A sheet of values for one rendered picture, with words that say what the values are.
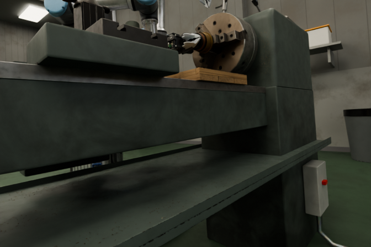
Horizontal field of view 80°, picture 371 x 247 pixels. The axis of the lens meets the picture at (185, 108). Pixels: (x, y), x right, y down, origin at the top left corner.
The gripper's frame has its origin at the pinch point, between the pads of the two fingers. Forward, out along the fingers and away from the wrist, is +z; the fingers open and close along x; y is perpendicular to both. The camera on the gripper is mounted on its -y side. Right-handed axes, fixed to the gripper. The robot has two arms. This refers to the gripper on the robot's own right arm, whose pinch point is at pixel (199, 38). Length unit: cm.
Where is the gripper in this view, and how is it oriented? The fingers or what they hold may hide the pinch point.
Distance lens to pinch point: 99.0
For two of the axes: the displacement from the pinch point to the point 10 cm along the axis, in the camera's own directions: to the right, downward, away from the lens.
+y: -7.0, 0.2, -7.1
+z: 7.1, -0.6, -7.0
